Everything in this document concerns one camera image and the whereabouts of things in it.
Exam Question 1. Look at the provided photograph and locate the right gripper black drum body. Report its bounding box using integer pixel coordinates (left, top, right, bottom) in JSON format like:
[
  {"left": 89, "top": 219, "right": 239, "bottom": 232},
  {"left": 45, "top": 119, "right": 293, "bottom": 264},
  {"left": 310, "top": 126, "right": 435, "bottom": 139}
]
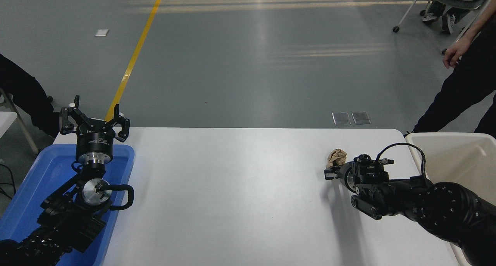
[{"left": 336, "top": 161, "right": 355, "bottom": 192}]

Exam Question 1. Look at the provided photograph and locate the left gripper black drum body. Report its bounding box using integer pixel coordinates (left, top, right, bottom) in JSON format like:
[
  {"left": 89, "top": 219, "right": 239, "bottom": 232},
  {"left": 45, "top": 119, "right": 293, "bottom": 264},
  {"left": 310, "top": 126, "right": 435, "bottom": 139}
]
[{"left": 76, "top": 127, "right": 117, "bottom": 155}]

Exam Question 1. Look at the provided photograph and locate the tan paper ball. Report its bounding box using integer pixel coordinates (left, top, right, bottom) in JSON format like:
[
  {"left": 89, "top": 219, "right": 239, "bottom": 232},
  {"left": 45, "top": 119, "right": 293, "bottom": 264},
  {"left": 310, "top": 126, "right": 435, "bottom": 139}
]
[{"left": 327, "top": 149, "right": 348, "bottom": 170}]

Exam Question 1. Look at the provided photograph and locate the person's hand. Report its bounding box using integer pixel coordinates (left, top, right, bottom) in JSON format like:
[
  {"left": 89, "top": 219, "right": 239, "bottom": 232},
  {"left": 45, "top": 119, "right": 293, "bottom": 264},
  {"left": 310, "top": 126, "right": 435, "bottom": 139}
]
[{"left": 443, "top": 38, "right": 472, "bottom": 69}]

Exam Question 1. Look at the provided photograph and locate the blue plastic tray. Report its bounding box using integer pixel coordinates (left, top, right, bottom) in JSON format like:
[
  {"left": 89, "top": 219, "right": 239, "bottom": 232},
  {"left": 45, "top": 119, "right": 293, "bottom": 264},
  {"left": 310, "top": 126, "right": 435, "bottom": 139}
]
[{"left": 0, "top": 144, "right": 135, "bottom": 266}]

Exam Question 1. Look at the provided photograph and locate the grey metal chair leg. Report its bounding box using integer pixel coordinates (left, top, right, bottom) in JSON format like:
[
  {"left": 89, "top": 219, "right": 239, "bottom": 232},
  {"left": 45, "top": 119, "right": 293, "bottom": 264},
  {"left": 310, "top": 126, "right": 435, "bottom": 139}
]
[{"left": 0, "top": 89, "right": 39, "bottom": 155}]

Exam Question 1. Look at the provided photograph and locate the seated person in black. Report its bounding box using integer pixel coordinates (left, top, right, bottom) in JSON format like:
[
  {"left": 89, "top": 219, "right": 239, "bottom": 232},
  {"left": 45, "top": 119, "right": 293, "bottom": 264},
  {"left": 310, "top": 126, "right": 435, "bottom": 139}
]
[{"left": 0, "top": 54, "right": 62, "bottom": 139}]

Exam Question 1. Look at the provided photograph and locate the small white side table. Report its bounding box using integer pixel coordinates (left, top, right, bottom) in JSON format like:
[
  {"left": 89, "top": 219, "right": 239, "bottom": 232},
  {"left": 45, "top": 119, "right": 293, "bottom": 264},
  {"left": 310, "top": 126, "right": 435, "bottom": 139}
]
[{"left": 0, "top": 112, "right": 18, "bottom": 137}]

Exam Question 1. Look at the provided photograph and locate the large pale bin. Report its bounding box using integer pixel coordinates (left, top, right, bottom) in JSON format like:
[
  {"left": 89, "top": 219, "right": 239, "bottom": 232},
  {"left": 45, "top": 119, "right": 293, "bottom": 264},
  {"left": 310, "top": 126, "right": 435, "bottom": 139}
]
[{"left": 405, "top": 132, "right": 496, "bottom": 266}]

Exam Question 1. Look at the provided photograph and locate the standing person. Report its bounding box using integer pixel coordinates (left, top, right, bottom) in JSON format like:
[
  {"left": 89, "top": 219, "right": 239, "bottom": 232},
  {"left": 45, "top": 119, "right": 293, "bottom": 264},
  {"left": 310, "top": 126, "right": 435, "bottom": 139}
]
[{"left": 403, "top": 10, "right": 496, "bottom": 139}]

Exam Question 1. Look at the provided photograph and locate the wheeled grey chair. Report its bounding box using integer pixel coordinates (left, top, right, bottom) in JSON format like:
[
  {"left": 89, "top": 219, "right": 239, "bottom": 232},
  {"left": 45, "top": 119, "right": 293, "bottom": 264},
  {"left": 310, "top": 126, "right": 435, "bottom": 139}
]
[{"left": 392, "top": 0, "right": 496, "bottom": 56}]

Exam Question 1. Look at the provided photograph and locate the person on wheeled chair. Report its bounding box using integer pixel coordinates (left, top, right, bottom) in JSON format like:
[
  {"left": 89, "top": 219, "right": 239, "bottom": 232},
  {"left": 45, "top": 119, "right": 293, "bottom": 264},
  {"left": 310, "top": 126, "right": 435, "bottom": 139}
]
[{"left": 422, "top": 0, "right": 493, "bottom": 34}]

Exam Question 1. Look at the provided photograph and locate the thin black floor cable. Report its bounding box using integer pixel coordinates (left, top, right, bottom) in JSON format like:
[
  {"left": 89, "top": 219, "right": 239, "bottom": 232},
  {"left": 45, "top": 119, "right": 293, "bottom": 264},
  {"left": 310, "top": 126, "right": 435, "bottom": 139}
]
[{"left": 0, "top": 165, "right": 16, "bottom": 201}]

